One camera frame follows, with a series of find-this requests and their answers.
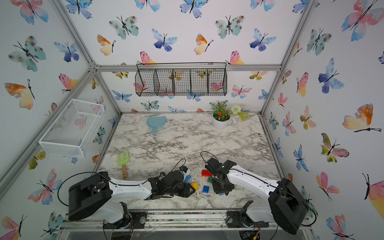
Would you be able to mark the blue small lego brick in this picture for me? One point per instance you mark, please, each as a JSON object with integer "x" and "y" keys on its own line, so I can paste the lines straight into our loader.
{"x": 206, "y": 189}

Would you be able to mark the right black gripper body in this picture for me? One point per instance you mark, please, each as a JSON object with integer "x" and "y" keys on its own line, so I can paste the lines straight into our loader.
{"x": 217, "y": 188}

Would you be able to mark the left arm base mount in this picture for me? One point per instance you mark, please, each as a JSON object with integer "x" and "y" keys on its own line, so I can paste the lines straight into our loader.
{"x": 132, "y": 220}

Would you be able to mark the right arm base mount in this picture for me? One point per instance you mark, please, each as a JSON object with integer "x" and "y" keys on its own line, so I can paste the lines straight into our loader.
{"x": 249, "y": 216}

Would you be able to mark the black wire wall basket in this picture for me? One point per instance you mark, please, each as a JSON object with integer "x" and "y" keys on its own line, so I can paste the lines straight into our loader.
{"x": 181, "y": 79}

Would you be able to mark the aluminium front rail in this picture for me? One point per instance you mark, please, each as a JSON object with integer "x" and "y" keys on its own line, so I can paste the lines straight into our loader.
{"x": 178, "y": 220}

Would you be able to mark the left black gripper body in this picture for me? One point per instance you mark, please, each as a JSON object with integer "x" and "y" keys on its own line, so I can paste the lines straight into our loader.
{"x": 182, "y": 190}

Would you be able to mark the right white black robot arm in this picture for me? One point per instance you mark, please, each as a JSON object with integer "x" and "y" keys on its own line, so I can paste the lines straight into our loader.
{"x": 284, "y": 206}

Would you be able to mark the potted plant white pot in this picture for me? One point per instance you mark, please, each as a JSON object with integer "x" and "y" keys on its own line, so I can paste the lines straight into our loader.
{"x": 222, "y": 114}

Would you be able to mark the light blue long lego brick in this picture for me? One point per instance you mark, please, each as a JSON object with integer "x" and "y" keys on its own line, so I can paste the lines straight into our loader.
{"x": 187, "y": 178}

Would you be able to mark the white mesh wall basket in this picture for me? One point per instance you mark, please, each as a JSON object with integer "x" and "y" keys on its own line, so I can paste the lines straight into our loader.
{"x": 72, "y": 129}

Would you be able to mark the red lego brick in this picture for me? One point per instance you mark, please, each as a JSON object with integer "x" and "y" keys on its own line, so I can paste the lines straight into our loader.
{"x": 206, "y": 173}

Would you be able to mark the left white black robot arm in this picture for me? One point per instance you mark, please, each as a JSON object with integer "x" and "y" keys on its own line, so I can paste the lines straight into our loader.
{"x": 100, "y": 197}

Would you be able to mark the green lego brick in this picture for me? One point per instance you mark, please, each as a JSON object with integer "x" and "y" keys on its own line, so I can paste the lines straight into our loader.
{"x": 210, "y": 180}

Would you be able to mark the teal hand mirror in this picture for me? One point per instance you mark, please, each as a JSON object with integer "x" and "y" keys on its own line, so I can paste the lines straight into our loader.
{"x": 155, "y": 123}

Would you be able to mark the yellow small lego brick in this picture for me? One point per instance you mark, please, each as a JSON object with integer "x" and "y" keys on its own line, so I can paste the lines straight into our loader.
{"x": 195, "y": 186}

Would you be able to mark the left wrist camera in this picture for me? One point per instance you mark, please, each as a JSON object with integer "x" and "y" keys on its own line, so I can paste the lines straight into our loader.
{"x": 185, "y": 170}

